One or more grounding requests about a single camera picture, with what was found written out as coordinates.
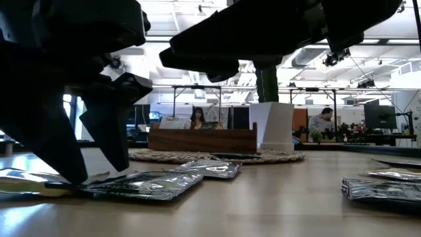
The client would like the small green potted plant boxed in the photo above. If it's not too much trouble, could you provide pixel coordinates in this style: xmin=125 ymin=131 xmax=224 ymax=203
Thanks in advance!
xmin=310 ymin=129 xmax=324 ymax=144

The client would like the black workbench frame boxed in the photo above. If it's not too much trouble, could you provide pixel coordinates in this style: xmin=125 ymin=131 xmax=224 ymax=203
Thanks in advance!
xmin=172 ymin=84 xmax=222 ymax=128
xmin=289 ymin=87 xmax=338 ymax=132

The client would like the orange partition panel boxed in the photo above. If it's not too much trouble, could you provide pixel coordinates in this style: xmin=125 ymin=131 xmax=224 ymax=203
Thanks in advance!
xmin=292 ymin=108 xmax=309 ymax=143

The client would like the orange white Tazo tea packet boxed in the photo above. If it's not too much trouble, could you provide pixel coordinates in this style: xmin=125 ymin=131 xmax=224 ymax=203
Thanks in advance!
xmin=159 ymin=116 xmax=192 ymax=130

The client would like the black aluminium table frame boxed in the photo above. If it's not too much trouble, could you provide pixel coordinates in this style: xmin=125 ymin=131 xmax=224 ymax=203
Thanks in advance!
xmin=0 ymin=140 xmax=421 ymax=158

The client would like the long ceiling light bar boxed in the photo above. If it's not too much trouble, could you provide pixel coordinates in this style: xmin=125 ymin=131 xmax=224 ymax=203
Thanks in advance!
xmin=144 ymin=35 xmax=421 ymax=46

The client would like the black ceiling spotlight cluster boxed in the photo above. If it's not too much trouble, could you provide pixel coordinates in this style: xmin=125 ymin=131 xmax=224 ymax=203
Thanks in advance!
xmin=322 ymin=47 xmax=351 ymax=68
xmin=357 ymin=78 xmax=376 ymax=89

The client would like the black monitor stand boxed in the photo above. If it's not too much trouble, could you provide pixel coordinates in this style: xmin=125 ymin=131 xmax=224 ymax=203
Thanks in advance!
xmin=396 ymin=110 xmax=416 ymax=136

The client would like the black partition panel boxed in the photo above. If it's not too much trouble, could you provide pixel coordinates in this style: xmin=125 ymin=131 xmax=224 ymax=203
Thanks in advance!
xmin=230 ymin=105 xmax=250 ymax=130

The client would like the person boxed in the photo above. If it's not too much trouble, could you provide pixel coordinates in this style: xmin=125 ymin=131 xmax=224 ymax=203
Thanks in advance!
xmin=189 ymin=107 xmax=207 ymax=130
xmin=308 ymin=107 xmax=336 ymax=134

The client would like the round woven placemat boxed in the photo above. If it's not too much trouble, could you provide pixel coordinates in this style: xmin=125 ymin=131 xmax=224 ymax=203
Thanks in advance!
xmin=128 ymin=147 xmax=307 ymax=165

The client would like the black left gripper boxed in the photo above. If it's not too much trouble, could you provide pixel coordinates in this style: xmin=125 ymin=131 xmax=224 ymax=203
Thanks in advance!
xmin=0 ymin=0 xmax=152 ymax=185

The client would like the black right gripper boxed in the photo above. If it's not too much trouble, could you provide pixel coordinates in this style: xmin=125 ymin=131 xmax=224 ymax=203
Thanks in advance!
xmin=320 ymin=0 xmax=403 ymax=54

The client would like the green cactus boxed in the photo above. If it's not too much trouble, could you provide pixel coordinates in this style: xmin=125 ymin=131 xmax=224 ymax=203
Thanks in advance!
xmin=255 ymin=67 xmax=280 ymax=103

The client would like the brown wooden tea box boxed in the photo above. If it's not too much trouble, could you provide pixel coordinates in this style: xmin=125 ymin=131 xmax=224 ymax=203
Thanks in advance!
xmin=147 ymin=122 xmax=259 ymax=155

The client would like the silver ventilation duct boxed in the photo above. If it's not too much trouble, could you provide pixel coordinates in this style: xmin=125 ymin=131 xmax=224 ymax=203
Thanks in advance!
xmin=291 ymin=45 xmax=326 ymax=68

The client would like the black computer monitor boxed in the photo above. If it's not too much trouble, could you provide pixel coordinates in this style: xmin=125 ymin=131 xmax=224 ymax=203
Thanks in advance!
xmin=364 ymin=104 xmax=398 ymax=130
xmin=130 ymin=104 xmax=151 ymax=125

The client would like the large window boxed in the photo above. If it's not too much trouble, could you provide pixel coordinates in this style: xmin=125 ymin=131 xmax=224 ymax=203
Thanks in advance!
xmin=62 ymin=94 xmax=86 ymax=142

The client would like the white planter pot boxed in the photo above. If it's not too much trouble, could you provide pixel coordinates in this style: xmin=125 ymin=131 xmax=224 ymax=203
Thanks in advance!
xmin=249 ymin=101 xmax=295 ymax=152

